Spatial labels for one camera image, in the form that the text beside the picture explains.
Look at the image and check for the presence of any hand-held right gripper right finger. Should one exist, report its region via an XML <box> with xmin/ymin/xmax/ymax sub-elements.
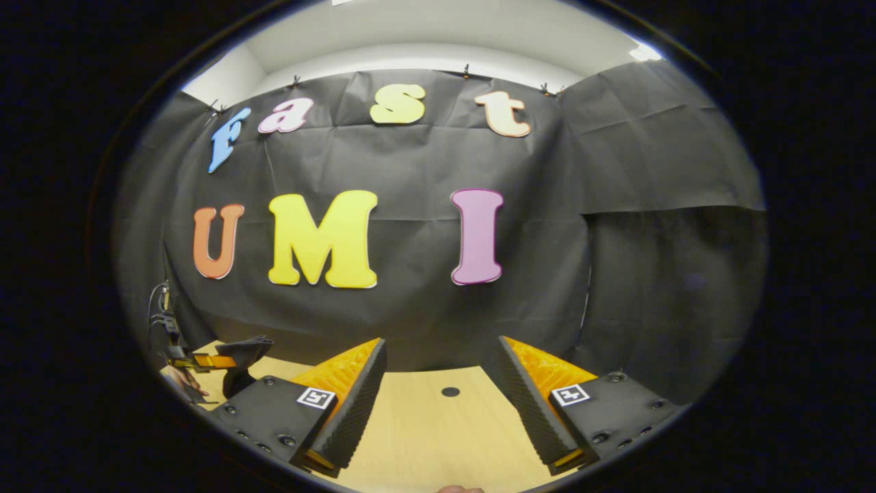
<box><xmin>497</xmin><ymin>335</ymin><xmax>690</xmax><ymax>477</ymax></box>

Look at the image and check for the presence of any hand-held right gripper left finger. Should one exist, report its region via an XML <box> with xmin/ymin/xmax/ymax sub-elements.
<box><xmin>207</xmin><ymin>337</ymin><xmax>388</xmax><ymax>479</ymax></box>

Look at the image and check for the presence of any black backdrop cloth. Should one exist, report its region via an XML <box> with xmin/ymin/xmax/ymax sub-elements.
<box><xmin>113</xmin><ymin>60</ymin><xmax>767</xmax><ymax>405</ymax></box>

